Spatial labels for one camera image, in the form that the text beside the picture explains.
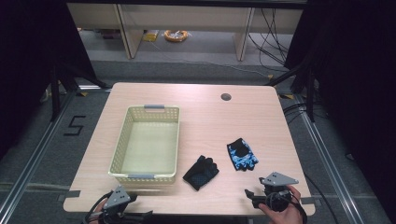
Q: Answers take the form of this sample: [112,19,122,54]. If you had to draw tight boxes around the yellow packet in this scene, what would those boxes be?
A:
[142,29,160,43]

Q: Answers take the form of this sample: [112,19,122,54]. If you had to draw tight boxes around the bundle of black cables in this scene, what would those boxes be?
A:
[247,8,292,67]

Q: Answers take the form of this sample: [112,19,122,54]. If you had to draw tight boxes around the cream plastic basket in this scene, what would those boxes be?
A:
[107,104,181,185]

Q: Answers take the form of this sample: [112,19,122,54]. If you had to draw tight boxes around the beige background desk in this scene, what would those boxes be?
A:
[66,3,304,62]

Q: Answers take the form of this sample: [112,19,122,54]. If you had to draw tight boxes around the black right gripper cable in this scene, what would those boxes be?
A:
[289,192,308,224]

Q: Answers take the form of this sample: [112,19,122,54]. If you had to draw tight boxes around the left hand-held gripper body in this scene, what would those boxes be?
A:
[102,185,138,224]

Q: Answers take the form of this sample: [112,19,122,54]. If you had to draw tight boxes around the black metal stand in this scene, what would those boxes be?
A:
[264,60,317,123]
[49,61,110,123]

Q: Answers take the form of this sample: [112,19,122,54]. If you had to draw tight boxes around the thin white floor cable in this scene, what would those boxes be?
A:
[148,40,273,78]

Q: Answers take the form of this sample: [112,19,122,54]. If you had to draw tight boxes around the black curtain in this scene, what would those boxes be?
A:
[0,0,97,161]
[284,0,396,216]

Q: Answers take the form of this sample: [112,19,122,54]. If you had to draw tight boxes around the black floor cable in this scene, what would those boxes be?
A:
[303,173,341,224]

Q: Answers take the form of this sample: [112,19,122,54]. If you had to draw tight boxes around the black floor cables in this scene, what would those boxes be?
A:
[282,102,328,125]

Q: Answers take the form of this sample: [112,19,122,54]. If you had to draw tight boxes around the person's right hand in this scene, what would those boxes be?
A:
[258,185,304,224]

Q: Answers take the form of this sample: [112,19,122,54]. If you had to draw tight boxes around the metal floor rail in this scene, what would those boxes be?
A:
[0,88,78,216]
[293,92,365,224]

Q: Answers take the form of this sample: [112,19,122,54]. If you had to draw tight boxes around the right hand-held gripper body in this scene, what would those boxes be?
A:
[259,172,300,213]

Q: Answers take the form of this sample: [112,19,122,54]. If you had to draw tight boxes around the person's left hand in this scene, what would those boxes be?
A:
[92,199,108,224]

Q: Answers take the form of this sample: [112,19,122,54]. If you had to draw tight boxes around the orange cable coil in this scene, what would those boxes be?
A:
[163,29,190,43]

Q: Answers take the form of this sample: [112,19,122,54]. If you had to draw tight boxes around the black fingerless glove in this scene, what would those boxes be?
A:
[182,154,220,192]

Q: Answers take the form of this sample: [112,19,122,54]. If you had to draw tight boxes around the blue camouflage fingerless glove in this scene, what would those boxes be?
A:
[226,137,260,172]

